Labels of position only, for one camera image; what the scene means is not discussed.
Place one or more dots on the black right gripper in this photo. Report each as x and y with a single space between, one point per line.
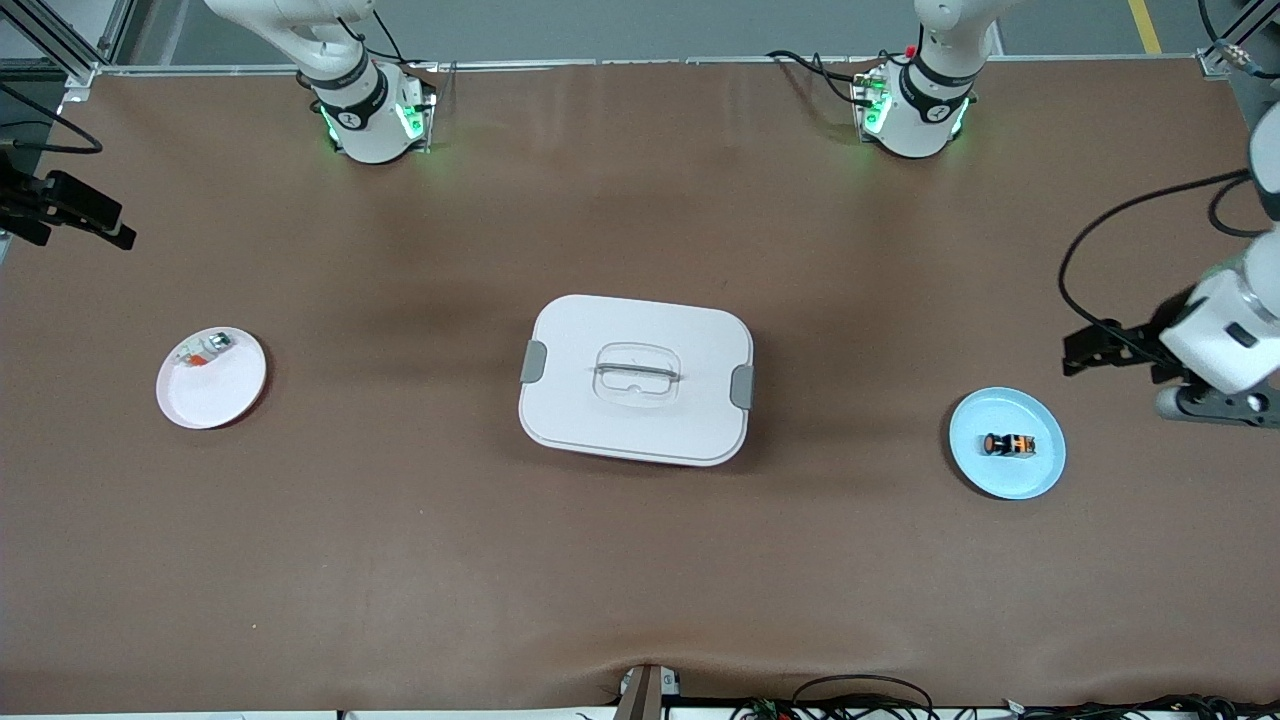
22 203

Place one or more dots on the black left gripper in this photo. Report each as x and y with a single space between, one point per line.
1140 338

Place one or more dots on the orange and black push-button switch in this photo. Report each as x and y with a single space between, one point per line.
1008 445

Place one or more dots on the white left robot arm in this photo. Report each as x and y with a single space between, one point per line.
925 100

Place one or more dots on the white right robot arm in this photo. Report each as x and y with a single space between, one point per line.
365 110

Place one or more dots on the white lidded box grey clips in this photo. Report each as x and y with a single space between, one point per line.
635 420

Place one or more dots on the light blue round plate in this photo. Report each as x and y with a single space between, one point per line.
1005 475

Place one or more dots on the small white orange part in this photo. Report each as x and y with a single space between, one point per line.
205 350

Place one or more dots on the pale pink round plate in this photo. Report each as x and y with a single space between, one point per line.
215 395

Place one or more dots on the aluminium frame profile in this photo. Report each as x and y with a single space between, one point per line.
60 45
1215 65

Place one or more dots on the silver table edge rail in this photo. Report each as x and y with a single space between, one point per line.
650 63

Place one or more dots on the metal table clamp bracket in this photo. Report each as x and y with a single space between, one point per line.
645 695

